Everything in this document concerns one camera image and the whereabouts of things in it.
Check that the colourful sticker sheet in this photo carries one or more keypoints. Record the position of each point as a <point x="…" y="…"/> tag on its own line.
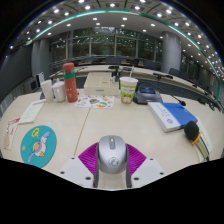
<point x="95" y="101"/>

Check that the blue book with white spine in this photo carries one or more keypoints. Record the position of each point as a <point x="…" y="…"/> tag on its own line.
<point x="170" y="118"/>

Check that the printed paper cup with straw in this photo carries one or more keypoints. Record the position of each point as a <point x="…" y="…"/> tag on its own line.
<point x="128" y="90"/>

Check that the beige cardboard box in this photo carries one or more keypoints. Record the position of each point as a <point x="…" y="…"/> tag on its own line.
<point x="101" y="84"/>

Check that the red drink bottle green band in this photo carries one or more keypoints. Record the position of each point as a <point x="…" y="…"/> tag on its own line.
<point x="70" y="84"/>

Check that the round teal cartoon mouse pad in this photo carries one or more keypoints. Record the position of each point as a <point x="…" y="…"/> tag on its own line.
<point x="38" y="146"/>

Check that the silver grey computer mouse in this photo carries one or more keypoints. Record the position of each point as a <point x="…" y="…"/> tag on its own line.
<point x="112" y="155"/>

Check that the white lidded mug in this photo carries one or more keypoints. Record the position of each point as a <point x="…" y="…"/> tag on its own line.
<point x="59" y="92"/>

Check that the dark conference microphone unit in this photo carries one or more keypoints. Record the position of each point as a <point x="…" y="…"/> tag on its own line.
<point x="146" y="96"/>

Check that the red and white fan leaflet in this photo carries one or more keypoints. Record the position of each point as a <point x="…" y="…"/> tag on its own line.
<point x="11" y="131"/>

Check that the ceiling lights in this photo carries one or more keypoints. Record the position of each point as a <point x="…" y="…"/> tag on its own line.
<point x="87" y="7"/>

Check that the curved conference desk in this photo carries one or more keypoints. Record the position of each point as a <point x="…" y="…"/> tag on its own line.
<point x="96" y="68"/>

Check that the white printed document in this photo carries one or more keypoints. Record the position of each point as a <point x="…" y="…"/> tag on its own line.
<point x="32" y="111"/>

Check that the grey box monitor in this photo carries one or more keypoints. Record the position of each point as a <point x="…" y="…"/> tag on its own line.
<point x="31" y="86"/>

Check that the black office chairs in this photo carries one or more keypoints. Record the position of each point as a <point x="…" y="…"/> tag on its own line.
<point x="113" y="60"/>

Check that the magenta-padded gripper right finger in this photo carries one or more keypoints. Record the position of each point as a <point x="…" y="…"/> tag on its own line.
<point x="136" y="159"/>

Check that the white standing board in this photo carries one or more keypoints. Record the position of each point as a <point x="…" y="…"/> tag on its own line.
<point x="40" y="79"/>

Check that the white paper sheet green lines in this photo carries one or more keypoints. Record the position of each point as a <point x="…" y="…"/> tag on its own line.
<point x="206" y="136"/>

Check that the stack of white paper cups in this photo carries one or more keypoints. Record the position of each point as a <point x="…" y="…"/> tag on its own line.
<point x="47" y="91"/>

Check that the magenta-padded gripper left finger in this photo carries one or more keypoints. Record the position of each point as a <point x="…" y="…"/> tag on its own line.
<point x="87" y="159"/>

